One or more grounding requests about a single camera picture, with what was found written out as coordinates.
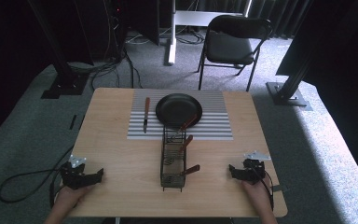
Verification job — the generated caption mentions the wooden-handled table knife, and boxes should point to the wooden-handled table knife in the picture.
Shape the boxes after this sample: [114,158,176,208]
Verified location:
[142,96,151,134]

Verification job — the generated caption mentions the black folding chair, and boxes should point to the black folding chair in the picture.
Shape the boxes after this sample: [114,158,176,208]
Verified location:
[197,14,275,92]

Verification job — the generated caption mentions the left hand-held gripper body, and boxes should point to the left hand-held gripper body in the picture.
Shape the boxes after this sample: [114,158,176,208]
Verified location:
[59,154,91,191]

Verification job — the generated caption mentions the black floor cable bundle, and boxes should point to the black floor cable bundle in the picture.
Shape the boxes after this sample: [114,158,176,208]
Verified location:
[67,43,145,91]

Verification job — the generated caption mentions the black wire cutlery rack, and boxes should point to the black wire cutlery rack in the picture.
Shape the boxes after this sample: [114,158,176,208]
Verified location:
[159,124,187,192]

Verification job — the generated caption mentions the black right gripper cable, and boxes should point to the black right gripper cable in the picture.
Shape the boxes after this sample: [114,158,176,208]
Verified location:
[252,164,276,212]

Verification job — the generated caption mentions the black metal stand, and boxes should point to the black metal stand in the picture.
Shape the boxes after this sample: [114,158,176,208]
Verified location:
[265,0,352,112]
[27,0,90,100]

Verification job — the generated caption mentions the person's right hand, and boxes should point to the person's right hand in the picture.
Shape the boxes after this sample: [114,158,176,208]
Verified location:
[241,175,275,214]

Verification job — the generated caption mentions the white floor cables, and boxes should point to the white floor cables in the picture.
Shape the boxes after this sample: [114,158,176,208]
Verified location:
[124,27,172,45]

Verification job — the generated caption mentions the grey striped placemat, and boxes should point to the grey striped placemat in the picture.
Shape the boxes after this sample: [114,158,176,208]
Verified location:
[126,89,234,141]

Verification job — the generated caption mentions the white desk frame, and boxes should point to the white desk frame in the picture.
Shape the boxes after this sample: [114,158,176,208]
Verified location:
[167,0,254,66]

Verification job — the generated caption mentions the wooden-handled small spoon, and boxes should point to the wooden-handled small spoon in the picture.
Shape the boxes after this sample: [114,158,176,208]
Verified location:
[162,163,201,185]

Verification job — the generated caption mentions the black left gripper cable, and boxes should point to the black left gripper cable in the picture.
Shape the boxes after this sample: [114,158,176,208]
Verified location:
[0,144,76,203]

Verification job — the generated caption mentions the wooden-handled fork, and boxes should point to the wooden-handled fork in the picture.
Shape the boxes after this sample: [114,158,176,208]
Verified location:
[169,114,199,140]

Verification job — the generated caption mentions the person's left hand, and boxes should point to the person's left hand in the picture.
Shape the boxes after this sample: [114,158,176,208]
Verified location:
[55,182,95,217]

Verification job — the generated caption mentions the grey tape tab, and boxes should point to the grey tape tab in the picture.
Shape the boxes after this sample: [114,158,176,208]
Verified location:
[271,184,289,193]

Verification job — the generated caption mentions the dark computer tower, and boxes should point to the dark computer tower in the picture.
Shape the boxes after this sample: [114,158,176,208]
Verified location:
[126,0,161,47]

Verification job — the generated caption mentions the black round plate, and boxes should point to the black round plate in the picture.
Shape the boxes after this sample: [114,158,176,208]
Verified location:
[155,92,204,130]

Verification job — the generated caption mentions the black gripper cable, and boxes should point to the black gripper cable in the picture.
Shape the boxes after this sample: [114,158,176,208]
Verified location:
[0,144,76,203]
[252,164,276,212]

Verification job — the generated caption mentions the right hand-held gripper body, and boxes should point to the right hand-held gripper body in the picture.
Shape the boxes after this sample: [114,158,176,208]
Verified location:
[241,150,272,185]

